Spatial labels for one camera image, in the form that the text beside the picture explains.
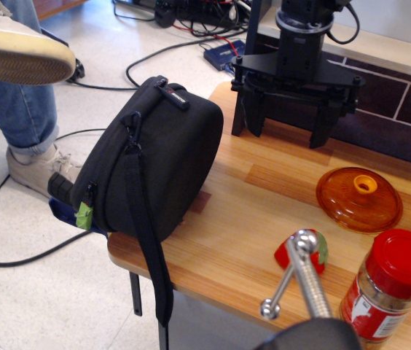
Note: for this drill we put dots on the amber glass pot lid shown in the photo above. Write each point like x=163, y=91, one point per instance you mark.
x=359, y=199

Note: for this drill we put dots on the red toy strawberry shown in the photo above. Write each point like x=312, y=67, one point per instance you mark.
x=318, y=256

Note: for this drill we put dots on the metal clamp screw handle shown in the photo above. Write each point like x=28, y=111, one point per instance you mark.
x=302, y=270

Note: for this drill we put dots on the beige sneaker on floor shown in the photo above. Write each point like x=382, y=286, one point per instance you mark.
x=34, y=171

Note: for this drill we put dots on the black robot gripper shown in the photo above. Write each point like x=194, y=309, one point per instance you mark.
x=297, y=70

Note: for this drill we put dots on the blue jeans leg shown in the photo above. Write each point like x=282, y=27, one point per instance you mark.
x=28, y=117

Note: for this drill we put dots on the black zipper camera bag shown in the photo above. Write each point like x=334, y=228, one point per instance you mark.
x=163, y=143

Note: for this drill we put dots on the black power adapter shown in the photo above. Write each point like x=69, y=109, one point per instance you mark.
x=164, y=14

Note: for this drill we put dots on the blue bar clamp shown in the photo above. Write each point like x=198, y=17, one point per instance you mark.
x=59, y=189

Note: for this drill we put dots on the red lid spice jar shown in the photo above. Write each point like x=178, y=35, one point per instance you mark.
x=379, y=299

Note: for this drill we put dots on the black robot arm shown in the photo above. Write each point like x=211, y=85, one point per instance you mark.
x=294, y=16

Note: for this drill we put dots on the raised beige sneaker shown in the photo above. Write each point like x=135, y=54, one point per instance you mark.
x=28, y=57

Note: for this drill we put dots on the blue electronics box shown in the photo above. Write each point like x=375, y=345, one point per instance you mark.
x=220, y=57

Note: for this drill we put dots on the green taped zipper pull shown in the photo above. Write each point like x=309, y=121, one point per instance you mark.
x=84, y=216

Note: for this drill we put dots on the black table leg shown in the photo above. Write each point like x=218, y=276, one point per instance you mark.
x=136, y=294

